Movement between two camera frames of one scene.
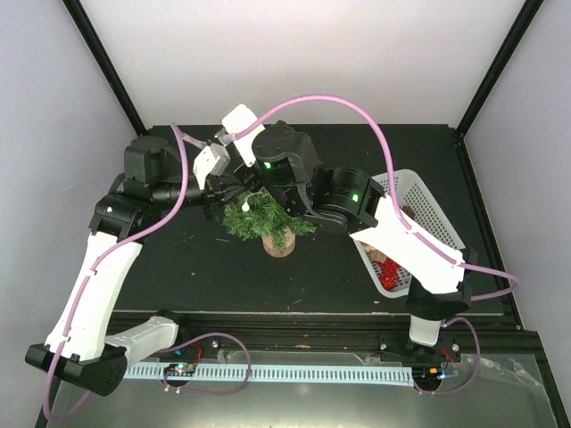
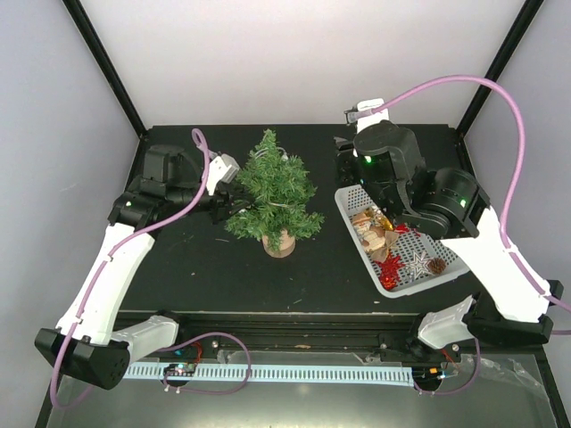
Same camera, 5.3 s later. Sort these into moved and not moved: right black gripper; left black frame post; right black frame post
Moved: right black gripper
Not moved: left black frame post; right black frame post
